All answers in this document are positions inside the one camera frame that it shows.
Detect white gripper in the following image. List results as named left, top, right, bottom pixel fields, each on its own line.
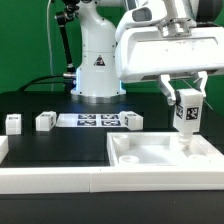
left=115, top=26, right=224, bottom=106

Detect white square tabletop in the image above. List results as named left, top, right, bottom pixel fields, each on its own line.
left=107, top=132, right=224, bottom=167

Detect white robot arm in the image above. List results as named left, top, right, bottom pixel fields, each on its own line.
left=62, top=0, right=224, bottom=105

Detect white tag marker sheet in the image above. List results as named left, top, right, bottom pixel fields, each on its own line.
left=56, top=113, right=122, bottom=128

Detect white left fence piece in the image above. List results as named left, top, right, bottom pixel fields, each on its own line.
left=0, top=136, right=9, bottom=163

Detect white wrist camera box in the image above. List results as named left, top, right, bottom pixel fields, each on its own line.
left=116, top=0, right=167, bottom=37

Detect black base cables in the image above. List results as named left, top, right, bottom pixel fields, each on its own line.
left=17, top=73, right=76, bottom=93

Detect white front fence wall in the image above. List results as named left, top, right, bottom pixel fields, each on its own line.
left=0, top=167, right=224, bottom=194

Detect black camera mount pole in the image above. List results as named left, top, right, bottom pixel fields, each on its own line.
left=54, top=3, right=81, bottom=79

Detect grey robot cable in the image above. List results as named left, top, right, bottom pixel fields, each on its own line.
left=46, top=0, right=55, bottom=92

